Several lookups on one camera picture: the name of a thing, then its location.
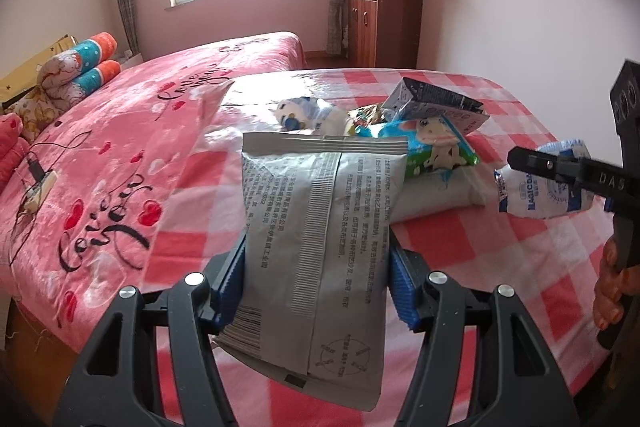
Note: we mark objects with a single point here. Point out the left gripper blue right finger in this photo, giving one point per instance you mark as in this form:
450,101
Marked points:
516,380

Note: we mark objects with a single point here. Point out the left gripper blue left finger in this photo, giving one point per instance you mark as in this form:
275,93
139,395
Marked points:
115,380

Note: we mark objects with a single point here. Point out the white Magicday snack bag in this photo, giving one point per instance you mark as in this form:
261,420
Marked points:
524,195

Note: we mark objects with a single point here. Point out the blue green cow bag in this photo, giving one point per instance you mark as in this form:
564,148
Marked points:
434,144

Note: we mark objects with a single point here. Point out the white grey pouch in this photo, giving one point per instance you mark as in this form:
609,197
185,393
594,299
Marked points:
439,191

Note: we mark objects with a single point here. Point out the grey printed foil bag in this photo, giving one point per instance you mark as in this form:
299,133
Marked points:
317,241

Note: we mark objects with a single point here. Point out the small milk carton box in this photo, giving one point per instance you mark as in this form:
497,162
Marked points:
415,99

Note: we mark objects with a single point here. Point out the yellow green oatmeal bag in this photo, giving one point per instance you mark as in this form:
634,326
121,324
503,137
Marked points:
363,117

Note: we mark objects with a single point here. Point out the person's right hand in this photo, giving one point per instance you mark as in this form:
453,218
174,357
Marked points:
612,285

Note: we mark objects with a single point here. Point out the red white checkered tablecloth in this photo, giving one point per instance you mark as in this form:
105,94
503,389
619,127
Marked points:
453,220

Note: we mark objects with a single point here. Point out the pink love you bedspread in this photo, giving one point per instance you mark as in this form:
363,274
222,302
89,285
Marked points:
118,155

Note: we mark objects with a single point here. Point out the white power strip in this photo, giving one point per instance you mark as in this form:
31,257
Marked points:
37,194

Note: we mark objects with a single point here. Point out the folded pink love blanket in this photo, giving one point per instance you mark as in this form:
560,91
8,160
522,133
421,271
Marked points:
13,147

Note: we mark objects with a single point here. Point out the floral beige pillow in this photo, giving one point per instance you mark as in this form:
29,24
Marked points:
36,111

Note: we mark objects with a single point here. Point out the brown wooden cabinet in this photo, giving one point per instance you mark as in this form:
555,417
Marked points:
383,33

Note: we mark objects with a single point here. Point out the lower rolled colourful quilt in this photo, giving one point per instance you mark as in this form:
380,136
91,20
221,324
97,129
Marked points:
76,90

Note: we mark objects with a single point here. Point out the rolled colourful quilt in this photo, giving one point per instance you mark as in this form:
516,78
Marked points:
76,90
70,64

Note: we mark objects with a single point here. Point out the yellow headboard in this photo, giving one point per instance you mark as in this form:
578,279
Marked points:
24,77

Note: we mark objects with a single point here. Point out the small white blue bottle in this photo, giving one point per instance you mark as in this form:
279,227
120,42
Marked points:
312,114

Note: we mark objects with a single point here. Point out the upper rolled colourful quilt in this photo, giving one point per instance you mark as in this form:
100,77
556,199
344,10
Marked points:
70,64

